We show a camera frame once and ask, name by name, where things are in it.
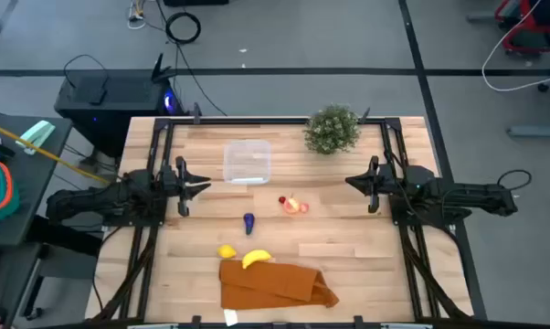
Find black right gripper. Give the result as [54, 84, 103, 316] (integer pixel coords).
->
[344, 155, 407, 215]

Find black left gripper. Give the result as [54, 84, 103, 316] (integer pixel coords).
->
[158, 155, 212, 218]

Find pink yellow toy peach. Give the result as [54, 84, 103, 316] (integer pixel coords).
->
[282, 195, 301, 216]

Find yellow toy banana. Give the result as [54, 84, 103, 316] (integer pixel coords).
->
[241, 249, 273, 271]

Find clear plastic tupperware container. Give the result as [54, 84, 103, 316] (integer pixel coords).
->
[222, 139, 272, 186]

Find green potted plant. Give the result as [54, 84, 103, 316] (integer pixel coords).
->
[302, 103, 362, 155]

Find black computer tower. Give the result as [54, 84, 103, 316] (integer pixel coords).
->
[53, 52, 187, 159]

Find orange brown cloth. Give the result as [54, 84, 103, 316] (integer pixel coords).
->
[218, 259, 341, 311]

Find long yellow rod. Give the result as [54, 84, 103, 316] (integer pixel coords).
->
[0, 120, 112, 186]

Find black side desk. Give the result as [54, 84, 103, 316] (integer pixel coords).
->
[0, 111, 74, 250]

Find mint green stapler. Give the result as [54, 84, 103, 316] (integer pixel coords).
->
[15, 120, 57, 156]

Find grey metal table foot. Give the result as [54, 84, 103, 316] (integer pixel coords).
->
[506, 122, 550, 140]

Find red black chair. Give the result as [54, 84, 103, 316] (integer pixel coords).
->
[493, 0, 550, 56]

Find black adapter with cable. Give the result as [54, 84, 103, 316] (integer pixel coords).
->
[63, 54, 110, 106]

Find coiled black cable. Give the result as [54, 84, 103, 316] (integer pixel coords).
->
[164, 11, 202, 46]

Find white floor cable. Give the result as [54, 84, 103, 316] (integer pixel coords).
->
[481, 0, 550, 92]

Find white yellow cable bundle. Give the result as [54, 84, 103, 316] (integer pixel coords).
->
[127, 0, 148, 31]

